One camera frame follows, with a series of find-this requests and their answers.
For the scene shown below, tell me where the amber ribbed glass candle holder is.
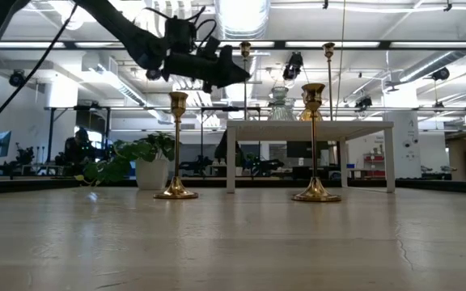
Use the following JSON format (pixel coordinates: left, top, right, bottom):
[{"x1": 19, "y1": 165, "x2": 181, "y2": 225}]
[{"x1": 297, "y1": 93, "x2": 324, "y2": 122}]

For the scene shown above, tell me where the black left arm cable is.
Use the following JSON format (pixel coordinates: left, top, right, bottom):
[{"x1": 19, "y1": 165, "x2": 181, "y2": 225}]
[{"x1": 0, "y1": 3, "x2": 218, "y2": 141}]

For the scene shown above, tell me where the grey-green ribbed glass candle holder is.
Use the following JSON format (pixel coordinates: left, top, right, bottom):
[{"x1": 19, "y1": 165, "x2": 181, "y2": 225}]
[{"x1": 267, "y1": 86, "x2": 294, "y2": 121}]

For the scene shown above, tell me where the black background rig frame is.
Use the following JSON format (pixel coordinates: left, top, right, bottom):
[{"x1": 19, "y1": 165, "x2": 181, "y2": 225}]
[{"x1": 43, "y1": 105, "x2": 234, "y2": 177}]

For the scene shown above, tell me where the white plant pot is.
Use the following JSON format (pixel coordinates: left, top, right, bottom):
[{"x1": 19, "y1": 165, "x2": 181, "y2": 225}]
[{"x1": 134, "y1": 157, "x2": 170, "y2": 192}]

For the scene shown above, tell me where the silver ventilation duct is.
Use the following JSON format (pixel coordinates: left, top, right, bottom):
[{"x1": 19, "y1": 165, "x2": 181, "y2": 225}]
[{"x1": 215, "y1": 0, "x2": 272, "y2": 84}]

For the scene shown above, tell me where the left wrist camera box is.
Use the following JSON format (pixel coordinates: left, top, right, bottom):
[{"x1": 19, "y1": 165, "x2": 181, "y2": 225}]
[{"x1": 205, "y1": 36, "x2": 221, "y2": 58}]

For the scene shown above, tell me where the tall brass candlestick holder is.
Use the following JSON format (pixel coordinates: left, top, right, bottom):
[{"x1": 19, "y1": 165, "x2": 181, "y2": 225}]
[
  {"x1": 322, "y1": 41, "x2": 337, "y2": 121},
  {"x1": 239, "y1": 40, "x2": 252, "y2": 121}
]

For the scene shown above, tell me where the thin hanging cable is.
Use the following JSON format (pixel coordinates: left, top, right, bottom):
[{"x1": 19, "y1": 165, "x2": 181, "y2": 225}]
[{"x1": 335, "y1": 0, "x2": 347, "y2": 121}]

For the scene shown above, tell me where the short brass candlestick holder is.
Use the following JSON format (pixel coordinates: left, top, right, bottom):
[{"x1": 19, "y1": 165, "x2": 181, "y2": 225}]
[
  {"x1": 153, "y1": 91, "x2": 200, "y2": 200},
  {"x1": 290, "y1": 82, "x2": 343, "y2": 204}
]

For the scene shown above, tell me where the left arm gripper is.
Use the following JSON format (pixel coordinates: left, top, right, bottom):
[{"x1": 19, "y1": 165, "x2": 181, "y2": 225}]
[{"x1": 160, "y1": 44, "x2": 252, "y2": 95}]

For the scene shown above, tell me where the blue computer monitor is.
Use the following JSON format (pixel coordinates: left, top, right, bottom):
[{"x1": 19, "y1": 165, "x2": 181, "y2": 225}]
[{"x1": 0, "y1": 130, "x2": 13, "y2": 159}]

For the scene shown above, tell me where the green leafy plant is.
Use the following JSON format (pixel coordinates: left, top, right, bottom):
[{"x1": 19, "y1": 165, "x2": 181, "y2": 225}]
[{"x1": 74, "y1": 131, "x2": 176, "y2": 188}]

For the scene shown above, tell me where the red storage bin shelf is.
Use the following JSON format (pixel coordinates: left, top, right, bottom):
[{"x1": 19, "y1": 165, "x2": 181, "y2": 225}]
[{"x1": 362, "y1": 152, "x2": 387, "y2": 179}]

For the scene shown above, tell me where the white perforated metal shelf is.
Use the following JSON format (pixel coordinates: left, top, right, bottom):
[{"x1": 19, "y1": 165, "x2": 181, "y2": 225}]
[{"x1": 225, "y1": 120, "x2": 396, "y2": 194}]

